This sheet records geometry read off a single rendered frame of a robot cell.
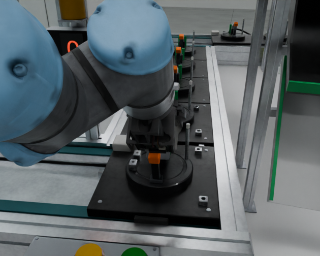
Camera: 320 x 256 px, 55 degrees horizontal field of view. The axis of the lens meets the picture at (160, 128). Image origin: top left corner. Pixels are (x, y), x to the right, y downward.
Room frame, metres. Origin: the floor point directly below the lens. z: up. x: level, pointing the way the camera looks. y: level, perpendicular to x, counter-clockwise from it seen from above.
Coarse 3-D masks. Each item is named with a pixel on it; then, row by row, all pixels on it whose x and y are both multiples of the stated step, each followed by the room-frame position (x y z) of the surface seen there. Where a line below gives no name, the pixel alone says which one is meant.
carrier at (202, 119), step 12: (192, 108) 0.85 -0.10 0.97; (204, 108) 0.85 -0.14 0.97; (192, 120) 0.75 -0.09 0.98; (204, 120) 0.77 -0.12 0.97; (180, 132) 0.70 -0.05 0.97; (192, 132) 0.70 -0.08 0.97; (204, 132) 0.70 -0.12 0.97; (180, 144) 0.66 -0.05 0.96; (192, 144) 0.65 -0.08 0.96; (204, 144) 0.65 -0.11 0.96
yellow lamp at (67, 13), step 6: (60, 0) 0.65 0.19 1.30; (66, 0) 0.64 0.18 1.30; (72, 0) 0.64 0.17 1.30; (78, 0) 0.65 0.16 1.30; (60, 6) 0.65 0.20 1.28; (66, 6) 0.64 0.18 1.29; (72, 6) 0.64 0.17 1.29; (78, 6) 0.65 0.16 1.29; (84, 6) 0.66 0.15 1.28; (60, 12) 0.65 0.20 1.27; (66, 12) 0.64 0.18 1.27; (72, 12) 0.64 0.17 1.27; (78, 12) 0.65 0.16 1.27; (84, 12) 0.66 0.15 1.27; (66, 18) 0.64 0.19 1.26; (72, 18) 0.64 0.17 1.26; (78, 18) 0.64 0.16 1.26
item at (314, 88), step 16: (304, 0) 0.65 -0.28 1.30; (304, 16) 0.60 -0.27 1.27; (288, 32) 0.56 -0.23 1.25; (304, 32) 0.56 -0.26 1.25; (288, 48) 0.52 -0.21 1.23; (304, 48) 0.52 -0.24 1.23; (288, 64) 0.48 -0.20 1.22; (304, 64) 0.49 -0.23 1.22; (288, 80) 0.44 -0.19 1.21; (304, 80) 0.45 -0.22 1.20
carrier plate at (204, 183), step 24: (120, 168) 0.54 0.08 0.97; (96, 192) 0.47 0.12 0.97; (120, 192) 0.47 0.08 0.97; (192, 192) 0.47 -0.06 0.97; (216, 192) 0.47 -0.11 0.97; (96, 216) 0.42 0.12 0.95; (120, 216) 0.41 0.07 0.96; (168, 216) 0.40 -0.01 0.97; (192, 216) 0.40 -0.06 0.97; (216, 216) 0.40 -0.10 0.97
